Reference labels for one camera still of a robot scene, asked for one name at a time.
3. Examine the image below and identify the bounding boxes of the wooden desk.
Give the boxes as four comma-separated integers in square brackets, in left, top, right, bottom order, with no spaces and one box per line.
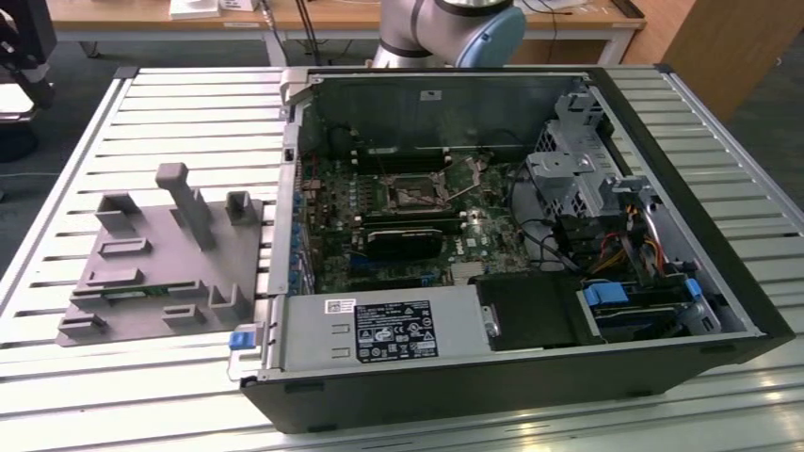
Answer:
[49,0,648,68]

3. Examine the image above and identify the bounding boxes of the white box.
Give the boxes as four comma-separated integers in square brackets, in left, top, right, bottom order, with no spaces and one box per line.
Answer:
[167,0,223,21]

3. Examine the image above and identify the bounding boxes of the black plastic shroud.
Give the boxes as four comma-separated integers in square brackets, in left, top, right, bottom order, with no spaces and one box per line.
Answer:
[468,271,605,353]

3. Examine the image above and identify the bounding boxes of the silver metal drive cage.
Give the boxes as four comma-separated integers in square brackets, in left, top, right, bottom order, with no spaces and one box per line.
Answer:
[523,90,631,223]

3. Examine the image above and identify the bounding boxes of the yellow and red wires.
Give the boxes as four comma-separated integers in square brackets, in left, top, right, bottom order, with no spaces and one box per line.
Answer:
[596,201,668,275]

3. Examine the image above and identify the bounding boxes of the thin metal locking lever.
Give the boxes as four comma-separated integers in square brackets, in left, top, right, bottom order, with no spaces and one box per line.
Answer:
[445,182,483,204]

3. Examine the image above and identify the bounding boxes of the black expansion card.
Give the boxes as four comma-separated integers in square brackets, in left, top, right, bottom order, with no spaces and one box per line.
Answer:
[361,227,445,261]

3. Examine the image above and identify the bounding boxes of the black open PC case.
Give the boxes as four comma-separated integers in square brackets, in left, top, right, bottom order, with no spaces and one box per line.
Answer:
[237,65,795,435]

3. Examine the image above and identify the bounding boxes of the wooden cabinet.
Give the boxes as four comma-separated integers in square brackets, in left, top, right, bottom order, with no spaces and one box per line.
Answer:
[659,0,804,124]

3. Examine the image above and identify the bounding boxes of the CPU socket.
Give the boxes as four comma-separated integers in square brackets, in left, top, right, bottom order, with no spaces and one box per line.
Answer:
[380,175,451,214]

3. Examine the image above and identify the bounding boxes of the green motherboard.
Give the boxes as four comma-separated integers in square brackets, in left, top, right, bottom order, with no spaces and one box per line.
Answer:
[296,149,555,296]

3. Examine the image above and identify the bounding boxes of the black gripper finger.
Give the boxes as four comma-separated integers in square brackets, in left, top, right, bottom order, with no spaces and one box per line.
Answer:
[11,64,56,111]

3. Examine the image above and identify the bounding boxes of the black RAM slot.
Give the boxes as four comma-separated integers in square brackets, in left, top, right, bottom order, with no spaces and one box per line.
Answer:
[359,212,461,233]
[352,144,524,174]

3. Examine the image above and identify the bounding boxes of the grey parts rack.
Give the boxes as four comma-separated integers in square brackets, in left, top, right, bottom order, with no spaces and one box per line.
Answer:
[55,162,267,349]

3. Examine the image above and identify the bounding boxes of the black power supply label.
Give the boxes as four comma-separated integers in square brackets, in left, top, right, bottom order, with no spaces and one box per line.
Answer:
[353,299,440,363]

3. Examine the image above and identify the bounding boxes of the silver chipset heatsink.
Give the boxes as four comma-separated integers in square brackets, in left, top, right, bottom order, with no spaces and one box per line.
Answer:
[449,262,487,286]

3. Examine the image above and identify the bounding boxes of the hard disk in blue carrier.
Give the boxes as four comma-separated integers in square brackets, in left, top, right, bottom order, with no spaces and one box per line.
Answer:
[577,278,696,341]

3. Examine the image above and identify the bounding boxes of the black wire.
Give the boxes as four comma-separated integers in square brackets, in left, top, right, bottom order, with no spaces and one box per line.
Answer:
[509,167,589,272]

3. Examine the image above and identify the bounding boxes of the green RAM stick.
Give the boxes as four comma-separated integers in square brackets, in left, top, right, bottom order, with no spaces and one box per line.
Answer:
[101,283,197,301]

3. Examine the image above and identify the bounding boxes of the metal socket cover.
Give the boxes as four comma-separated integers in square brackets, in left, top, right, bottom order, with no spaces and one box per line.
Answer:
[461,153,499,190]

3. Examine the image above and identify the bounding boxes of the grey power supply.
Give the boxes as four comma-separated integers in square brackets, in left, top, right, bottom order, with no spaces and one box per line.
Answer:
[277,283,499,371]

